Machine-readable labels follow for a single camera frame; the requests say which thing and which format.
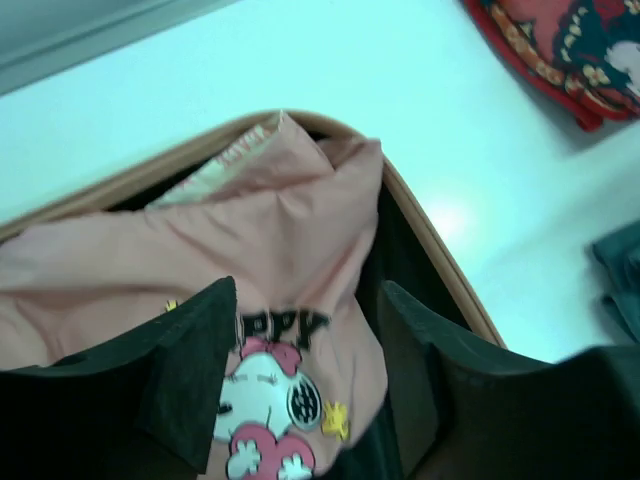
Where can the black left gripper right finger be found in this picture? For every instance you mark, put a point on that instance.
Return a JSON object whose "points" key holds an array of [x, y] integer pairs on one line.
{"points": [[465, 408]]}

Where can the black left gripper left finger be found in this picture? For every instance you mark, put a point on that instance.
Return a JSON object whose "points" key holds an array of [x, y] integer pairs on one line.
{"points": [[142, 405]]}

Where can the blue-grey cloth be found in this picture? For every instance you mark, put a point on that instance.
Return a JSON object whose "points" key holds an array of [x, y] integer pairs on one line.
{"points": [[618, 254]]}

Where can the pink cartoon print shirt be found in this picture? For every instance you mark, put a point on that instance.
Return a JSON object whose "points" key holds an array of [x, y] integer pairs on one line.
{"points": [[292, 221]]}

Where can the red cartoon print cloth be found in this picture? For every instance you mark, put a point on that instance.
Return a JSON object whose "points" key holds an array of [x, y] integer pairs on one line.
{"points": [[584, 55]]}

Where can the pink hard-shell suitcase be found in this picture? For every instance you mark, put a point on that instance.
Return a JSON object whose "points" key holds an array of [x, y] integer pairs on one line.
{"points": [[119, 187]]}

